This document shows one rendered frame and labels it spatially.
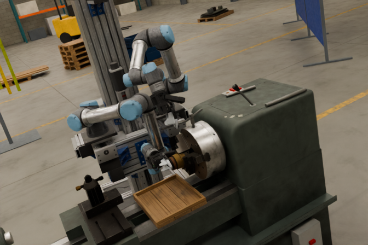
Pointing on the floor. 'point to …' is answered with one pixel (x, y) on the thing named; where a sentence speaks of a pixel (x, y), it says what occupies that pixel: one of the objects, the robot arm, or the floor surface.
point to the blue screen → (311, 7)
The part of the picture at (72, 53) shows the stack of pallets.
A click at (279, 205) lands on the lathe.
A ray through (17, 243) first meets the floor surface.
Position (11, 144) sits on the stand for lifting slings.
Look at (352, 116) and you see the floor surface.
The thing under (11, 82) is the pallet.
